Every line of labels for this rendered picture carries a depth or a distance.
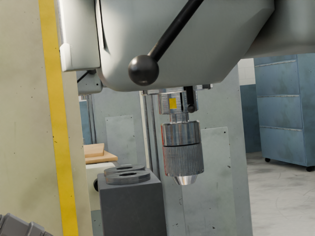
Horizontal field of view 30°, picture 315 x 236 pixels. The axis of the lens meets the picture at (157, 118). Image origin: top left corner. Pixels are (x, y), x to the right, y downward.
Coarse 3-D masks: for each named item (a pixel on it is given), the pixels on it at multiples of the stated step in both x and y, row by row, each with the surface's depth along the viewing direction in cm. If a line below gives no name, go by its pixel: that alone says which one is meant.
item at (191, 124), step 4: (192, 120) 69; (196, 120) 69; (164, 124) 69; (168, 124) 68; (172, 124) 68; (176, 124) 68; (180, 124) 68; (184, 124) 68; (188, 124) 68; (192, 124) 68; (196, 124) 69; (164, 128) 69; (168, 128) 68; (172, 128) 68; (176, 128) 68; (180, 128) 68; (184, 128) 68; (188, 128) 68; (192, 128) 68; (196, 128) 68; (164, 132) 69
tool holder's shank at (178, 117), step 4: (188, 112) 69; (172, 116) 69; (176, 116) 69; (180, 116) 69; (184, 116) 69; (188, 116) 70; (172, 120) 69; (176, 120) 69; (180, 120) 69; (184, 120) 69; (188, 120) 70
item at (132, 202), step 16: (112, 176) 117; (128, 176) 115; (144, 176) 115; (112, 192) 111; (128, 192) 112; (144, 192) 112; (160, 192) 112; (112, 208) 111; (128, 208) 112; (144, 208) 112; (160, 208) 112; (112, 224) 111; (128, 224) 112; (144, 224) 112; (160, 224) 113
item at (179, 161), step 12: (168, 132) 68; (180, 132) 68; (192, 132) 68; (168, 144) 68; (180, 144) 68; (192, 144) 68; (168, 156) 69; (180, 156) 68; (192, 156) 68; (168, 168) 69; (180, 168) 68; (192, 168) 68
